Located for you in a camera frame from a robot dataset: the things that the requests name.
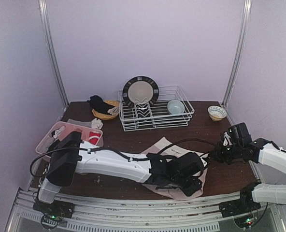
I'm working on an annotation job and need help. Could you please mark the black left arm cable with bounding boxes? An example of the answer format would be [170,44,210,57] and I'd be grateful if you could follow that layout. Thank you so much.
[29,138,217,178]

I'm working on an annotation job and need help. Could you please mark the aluminium frame post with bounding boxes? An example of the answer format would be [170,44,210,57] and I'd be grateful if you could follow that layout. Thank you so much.
[38,0,69,108]
[222,0,253,108]

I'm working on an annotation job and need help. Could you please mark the patterned ceramic bowl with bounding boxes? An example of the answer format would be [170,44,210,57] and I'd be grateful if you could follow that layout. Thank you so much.
[208,105,227,121]

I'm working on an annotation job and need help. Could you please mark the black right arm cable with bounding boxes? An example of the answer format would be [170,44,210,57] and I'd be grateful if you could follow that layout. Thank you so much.
[263,139,283,150]

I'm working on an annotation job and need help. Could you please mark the pink plastic organizer box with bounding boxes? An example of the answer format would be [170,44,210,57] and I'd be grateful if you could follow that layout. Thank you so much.
[35,121,103,154]

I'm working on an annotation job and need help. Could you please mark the aluminium front rail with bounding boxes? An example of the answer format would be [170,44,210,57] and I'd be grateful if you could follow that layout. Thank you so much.
[5,188,286,232]

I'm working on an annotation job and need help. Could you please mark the black rimmed beige plate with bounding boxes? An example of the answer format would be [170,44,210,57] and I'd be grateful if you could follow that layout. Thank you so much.
[122,76,159,108]

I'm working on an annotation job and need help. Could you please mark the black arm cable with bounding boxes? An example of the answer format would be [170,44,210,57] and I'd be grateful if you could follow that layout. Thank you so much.
[263,139,283,150]
[29,138,217,178]

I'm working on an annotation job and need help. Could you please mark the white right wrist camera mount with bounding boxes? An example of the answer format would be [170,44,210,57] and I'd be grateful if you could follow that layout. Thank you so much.
[223,132,232,146]

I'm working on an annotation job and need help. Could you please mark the right aluminium frame post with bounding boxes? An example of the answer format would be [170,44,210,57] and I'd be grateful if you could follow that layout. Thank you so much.
[222,0,253,108]

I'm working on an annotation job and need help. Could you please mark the black sock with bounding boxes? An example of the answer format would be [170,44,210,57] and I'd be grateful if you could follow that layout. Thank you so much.
[87,95,115,115]

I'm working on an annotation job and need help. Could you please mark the pink white underwear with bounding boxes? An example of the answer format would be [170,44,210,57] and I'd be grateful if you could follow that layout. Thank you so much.
[143,137,208,201]

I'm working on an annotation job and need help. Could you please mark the white wire dish rack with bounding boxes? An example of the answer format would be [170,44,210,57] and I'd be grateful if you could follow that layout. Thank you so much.
[118,86,195,132]

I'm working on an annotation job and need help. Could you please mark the light blue bowl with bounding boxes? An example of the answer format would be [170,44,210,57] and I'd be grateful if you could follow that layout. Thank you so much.
[167,100,185,115]

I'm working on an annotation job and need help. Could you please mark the white beige striped sock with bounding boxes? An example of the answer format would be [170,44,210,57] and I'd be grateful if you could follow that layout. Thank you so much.
[107,107,119,116]

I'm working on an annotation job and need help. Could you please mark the yellow plate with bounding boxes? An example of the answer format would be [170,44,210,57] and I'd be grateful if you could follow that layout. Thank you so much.
[92,100,120,120]

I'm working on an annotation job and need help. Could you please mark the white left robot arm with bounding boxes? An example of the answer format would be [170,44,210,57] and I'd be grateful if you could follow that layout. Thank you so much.
[38,131,207,204]

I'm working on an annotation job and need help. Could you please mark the left aluminium frame post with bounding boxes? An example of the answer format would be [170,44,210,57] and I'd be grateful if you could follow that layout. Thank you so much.
[38,0,69,108]

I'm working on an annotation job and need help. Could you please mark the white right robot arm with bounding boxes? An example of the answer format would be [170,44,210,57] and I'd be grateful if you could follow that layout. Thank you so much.
[209,122,286,205]

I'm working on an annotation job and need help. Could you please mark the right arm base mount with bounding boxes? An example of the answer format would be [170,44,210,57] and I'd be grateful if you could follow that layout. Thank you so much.
[219,199,261,230]

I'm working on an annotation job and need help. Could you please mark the red rolled cloth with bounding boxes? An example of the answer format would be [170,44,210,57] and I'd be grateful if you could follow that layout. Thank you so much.
[88,131,101,145]

